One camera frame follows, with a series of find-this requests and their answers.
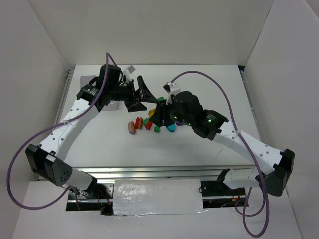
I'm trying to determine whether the green red rounded lego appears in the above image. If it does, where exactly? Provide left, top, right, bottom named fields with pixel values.
left=143, top=118, right=152, bottom=130

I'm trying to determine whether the small green lego brick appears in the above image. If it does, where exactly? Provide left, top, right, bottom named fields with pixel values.
left=154, top=126, right=160, bottom=133

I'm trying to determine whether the red brown lego brick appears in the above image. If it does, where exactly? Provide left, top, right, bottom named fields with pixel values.
left=134, top=117, right=144, bottom=129

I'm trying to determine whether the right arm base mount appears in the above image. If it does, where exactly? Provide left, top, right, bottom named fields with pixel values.
left=198, top=181, right=246, bottom=209

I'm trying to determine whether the white divided container right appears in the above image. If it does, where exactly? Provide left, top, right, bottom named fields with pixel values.
left=102, top=102, right=118, bottom=111

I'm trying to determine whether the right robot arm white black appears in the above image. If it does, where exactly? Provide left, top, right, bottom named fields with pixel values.
left=150, top=83, right=295, bottom=197

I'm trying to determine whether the teal rounded lego brick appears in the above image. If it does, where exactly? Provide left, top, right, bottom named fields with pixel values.
left=166, top=124, right=176, bottom=133

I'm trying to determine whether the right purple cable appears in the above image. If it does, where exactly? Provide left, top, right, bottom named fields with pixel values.
left=170, top=71, right=269, bottom=237

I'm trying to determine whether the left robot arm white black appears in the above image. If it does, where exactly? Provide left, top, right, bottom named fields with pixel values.
left=25, top=64, right=157, bottom=198

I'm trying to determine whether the purple top brown lego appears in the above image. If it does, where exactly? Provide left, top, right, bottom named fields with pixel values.
left=128, top=121, right=136, bottom=135

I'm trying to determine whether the side aluminium rail right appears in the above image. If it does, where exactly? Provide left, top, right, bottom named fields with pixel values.
left=238, top=65, right=264, bottom=142

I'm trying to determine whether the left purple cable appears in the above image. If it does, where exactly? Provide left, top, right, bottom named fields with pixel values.
left=6, top=52, right=118, bottom=210

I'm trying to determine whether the yellow butterfly lego brick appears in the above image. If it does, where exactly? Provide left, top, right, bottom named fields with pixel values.
left=148, top=109, right=156, bottom=117

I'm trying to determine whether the purple cable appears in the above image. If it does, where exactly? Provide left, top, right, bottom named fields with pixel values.
left=6, top=52, right=118, bottom=210
left=170, top=71, right=269, bottom=237

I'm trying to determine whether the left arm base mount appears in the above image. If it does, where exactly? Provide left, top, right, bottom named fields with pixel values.
left=66, top=184, right=114, bottom=216

